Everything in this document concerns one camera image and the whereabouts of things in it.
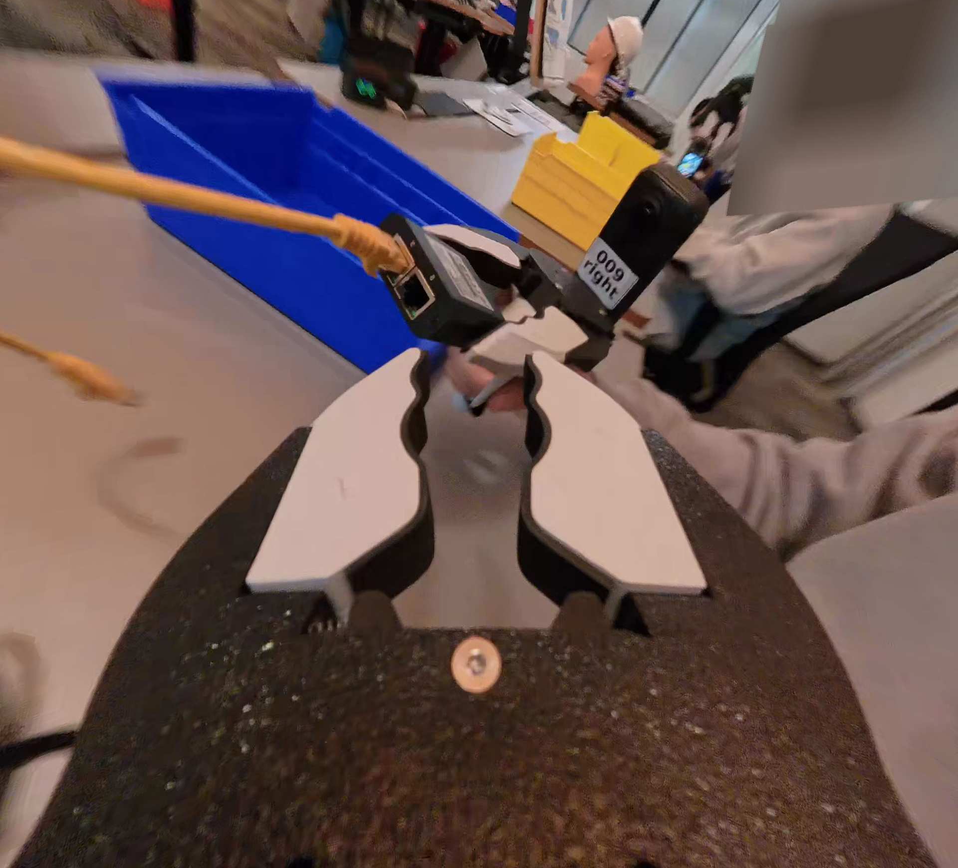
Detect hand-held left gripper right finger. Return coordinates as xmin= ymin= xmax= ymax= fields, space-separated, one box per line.
xmin=518 ymin=351 xmax=710 ymax=623

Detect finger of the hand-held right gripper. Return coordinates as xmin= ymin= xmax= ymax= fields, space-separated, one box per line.
xmin=468 ymin=299 xmax=592 ymax=376
xmin=425 ymin=223 xmax=531 ymax=285

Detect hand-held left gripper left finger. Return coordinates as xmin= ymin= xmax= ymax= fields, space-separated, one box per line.
xmin=245 ymin=347 xmax=437 ymax=623

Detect black network adapter box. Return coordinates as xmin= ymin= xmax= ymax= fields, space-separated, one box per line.
xmin=380 ymin=213 xmax=507 ymax=346

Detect yellow ethernet cable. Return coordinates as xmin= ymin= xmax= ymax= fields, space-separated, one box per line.
xmin=0 ymin=134 xmax=414 ymax=406

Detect black ethernet cable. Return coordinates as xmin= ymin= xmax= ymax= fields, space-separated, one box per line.
xmin=0 ymin=728 xmax=77 ymax=773

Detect person's right forearm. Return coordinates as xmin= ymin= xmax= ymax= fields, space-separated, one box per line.
xmin=591 ymin=374 xmax=958 ymax=561

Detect grey desk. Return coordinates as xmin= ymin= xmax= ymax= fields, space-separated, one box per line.
xmin=0 ymin=52 xmax=558 ymax=847

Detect person's right hand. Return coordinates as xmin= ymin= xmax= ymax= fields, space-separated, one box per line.
xmin=445 ymin=347 xmax=541 ymax=417

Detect yellow plastic bin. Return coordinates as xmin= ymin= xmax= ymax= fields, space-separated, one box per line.
xmin=511 ymin=133 xmax=637 ymax=253
xmin=576 ymin=110 xmax=665 ymax=173

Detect grey table with wooden edge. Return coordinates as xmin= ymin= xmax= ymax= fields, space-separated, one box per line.
xmin=277 ymin=59 xmax=594 ymax=229

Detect loose white papers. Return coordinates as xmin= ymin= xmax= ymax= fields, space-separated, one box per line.
xmin=464 ymin=97 xmax=560 ymax=138

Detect mannequin head with white cap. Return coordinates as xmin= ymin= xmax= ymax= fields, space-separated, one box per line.
xmin=584 ymin=14 xmax=646 ymax=92

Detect black device with green display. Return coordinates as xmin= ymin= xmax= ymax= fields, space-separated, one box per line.
xmin=340 ymin=52 xmax=418 ymax=110

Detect blue plastic bin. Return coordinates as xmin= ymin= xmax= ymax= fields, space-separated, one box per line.
xmin=97 ymin=78 xmax=522 ymax=375

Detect person's grey clothed torso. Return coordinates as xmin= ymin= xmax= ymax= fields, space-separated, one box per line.
xmin=786 ymin=497 xmax=958 ymax=868

